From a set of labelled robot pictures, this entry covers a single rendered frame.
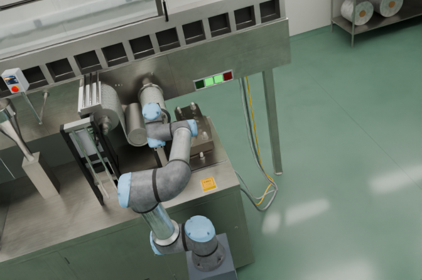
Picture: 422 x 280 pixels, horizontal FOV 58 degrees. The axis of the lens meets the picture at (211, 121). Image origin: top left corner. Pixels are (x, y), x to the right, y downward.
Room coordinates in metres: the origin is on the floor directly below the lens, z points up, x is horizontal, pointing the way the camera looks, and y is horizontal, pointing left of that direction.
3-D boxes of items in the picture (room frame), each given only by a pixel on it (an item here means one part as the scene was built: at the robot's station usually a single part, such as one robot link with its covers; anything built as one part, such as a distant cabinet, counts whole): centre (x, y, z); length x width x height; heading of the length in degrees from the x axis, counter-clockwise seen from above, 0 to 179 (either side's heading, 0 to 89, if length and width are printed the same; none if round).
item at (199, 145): (1.82, 0.12, 1.00); 0.40 x 0.16 x 0.06; 7
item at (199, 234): (1.00, 0.16, 1.07); 0.13 x 0.12 x 0.14; 84
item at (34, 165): (1.66, 1.00, 1.18); 0.14 x 0.14 x 0.57
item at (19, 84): (1.60, 0.83, 1.66); 0.07 x 0.07 x 0.10; 81
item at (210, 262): (1.00, 0.15, 0.95); 0.15 x 0.15 x 0.10
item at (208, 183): (1.42, 0.09, 0.91); 0.07 x 0.07 x 0.02; 7
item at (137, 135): (1.75, 0.41, 1.17); 0.26 x 0.12 x 0.12; 7
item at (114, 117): (1.74, 0.54, 1.33); 0.25 x 0.14 x 0.14; 7
